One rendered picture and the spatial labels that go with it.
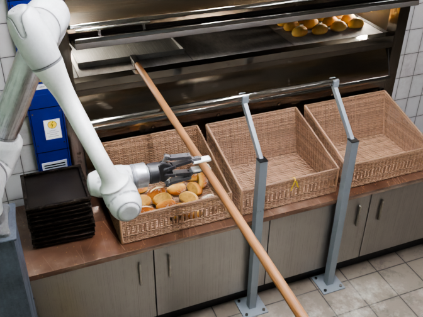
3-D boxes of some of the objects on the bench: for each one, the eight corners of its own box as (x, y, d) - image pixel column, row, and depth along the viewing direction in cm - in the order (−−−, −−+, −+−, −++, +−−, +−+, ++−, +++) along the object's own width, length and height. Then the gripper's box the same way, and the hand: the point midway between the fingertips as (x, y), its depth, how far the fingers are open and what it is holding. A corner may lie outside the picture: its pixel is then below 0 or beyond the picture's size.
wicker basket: (97, 187, 296) (92, 143, 280) (197, 166, 314) (197, 122, 298) (120, 246, 258) (115, 198, 243) (233, 218, 276) (235, 172, 261)
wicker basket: (297, 145, 333) (301, 104, 318) (377, 128, 351) (385, 88, 336) (342, 191, 296) (350, 146, 281) (429, 170, 314) (440, 126, 298)
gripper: (143, 150, 199) (206, 138, 207) (145, 186, 208) (206, 174, 215) (148, 161, 194) (213, 149, 201) (150, 198, 202) (213, 185, 210)
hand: (201, 163), depth 207 cm, fingers closed on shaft, 3 cm apart
